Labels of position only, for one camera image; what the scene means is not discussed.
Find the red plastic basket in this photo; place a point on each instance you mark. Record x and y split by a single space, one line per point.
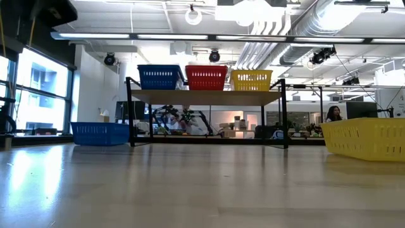
205 84
205 67

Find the blue plastic basket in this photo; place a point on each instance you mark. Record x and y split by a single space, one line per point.
99 134
161 83
161 66

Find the yellow plastic basket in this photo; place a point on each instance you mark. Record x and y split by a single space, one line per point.
364 139
251 84

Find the wooden shelf with black legs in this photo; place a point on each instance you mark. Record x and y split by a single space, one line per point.
205 97

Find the beige cardboard box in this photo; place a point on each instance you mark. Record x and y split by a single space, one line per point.
227 131

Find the black background robot rig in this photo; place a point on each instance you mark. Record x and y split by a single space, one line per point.
158 115

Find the black ceiling spotlight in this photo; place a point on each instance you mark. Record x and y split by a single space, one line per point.
351 81
109 59
214 56
322 55

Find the black computer monitor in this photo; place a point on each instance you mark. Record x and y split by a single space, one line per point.
126 111
360 110

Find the black overhead light bar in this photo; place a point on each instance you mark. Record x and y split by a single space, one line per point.
215 38

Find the white ceiling pipe bundle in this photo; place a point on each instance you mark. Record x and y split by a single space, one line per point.
262 47

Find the person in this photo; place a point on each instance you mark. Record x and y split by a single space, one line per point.
333 114

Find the large window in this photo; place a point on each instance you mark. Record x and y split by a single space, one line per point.
41 95

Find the black equipment stand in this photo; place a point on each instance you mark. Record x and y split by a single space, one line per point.
2 109

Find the black aluminium table frame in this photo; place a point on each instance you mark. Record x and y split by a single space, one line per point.
205 141

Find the silver ventilation duct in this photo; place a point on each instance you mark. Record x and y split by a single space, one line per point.
316 25

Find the black background frame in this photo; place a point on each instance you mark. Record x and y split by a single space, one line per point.
348 86

